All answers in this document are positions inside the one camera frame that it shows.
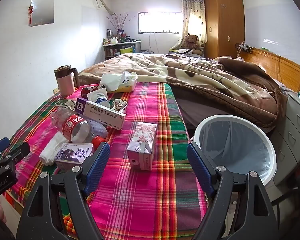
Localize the silver wall sheet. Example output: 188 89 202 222
29 0 55 27

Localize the white foam sheet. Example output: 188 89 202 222
39 124 108 166

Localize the white yogurt cup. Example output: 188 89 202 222
87 89 110 109

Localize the dried branch bouquet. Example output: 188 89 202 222
106 12 135 32

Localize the red drink can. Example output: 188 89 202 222
80 85 107 98

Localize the clear plastic bottle red label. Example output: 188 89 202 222
51 107 108 144

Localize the pink white drink carton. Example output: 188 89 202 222
127 122 158 172

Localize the pink mug with brown lid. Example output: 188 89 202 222
54 64 80 97

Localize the brown cream fleece blanket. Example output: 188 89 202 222
77 53 289 133

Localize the printed wrapper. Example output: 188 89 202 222
111 99 129 113

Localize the white purple medicine box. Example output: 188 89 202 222
75 98 127 130

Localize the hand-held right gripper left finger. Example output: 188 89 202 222
16 142 111 240

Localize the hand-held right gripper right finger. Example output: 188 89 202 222
187 142 280 240

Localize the plaid pink green blanket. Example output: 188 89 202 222
5 81 210 240

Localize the small storage shelf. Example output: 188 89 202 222
103 41 142 60

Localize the air conditioner pipe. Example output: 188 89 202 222
91 0 115 15

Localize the purple drink carton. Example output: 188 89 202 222
54 143 94 172

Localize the red plastic cap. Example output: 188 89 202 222
91 136 107 150

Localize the white trash bin with liner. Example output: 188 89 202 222
193 115 277 187

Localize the cluster of small bottles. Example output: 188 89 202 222
104 29 138 44

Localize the power strip with plugs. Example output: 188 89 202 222
235 42 254 52

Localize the brown teddy bear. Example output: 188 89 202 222
181 34 202 51

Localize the bright window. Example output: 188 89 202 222
138 12 184 34

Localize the patterned window curtain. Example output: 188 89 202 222
180 0 207 44

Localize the grey drawer nightstand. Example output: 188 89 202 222
272 90 300 185

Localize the wooden wardrobe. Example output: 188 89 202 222
204 0 245 59

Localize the yellow tissue pack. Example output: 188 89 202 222
99 71 138 92

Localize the wooden bed headboard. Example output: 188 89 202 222
239 47 300 93

